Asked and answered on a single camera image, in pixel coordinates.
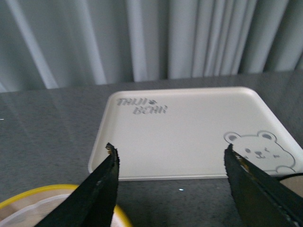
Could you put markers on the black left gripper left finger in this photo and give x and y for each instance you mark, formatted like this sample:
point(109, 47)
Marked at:
point(92, 203)

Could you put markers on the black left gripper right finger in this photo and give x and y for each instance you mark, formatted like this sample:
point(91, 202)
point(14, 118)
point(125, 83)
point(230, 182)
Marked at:
point(261, 200)

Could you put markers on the tan plate with black rim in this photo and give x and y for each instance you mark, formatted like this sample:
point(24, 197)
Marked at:
point(293, 182)

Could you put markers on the cream bear-print tray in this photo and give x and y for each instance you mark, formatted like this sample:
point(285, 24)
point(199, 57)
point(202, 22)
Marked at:
point(183, 133)

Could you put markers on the white steamer liner cloth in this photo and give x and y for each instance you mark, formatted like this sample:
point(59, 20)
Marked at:
point(33, 214)

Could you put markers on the yellow-rimmed bamboo steamer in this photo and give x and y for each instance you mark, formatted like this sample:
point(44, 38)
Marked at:
point(17, 202)

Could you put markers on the grey pleated curtain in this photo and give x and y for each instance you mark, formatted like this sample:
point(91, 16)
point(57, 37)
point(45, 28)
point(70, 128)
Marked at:
point(47, 44)

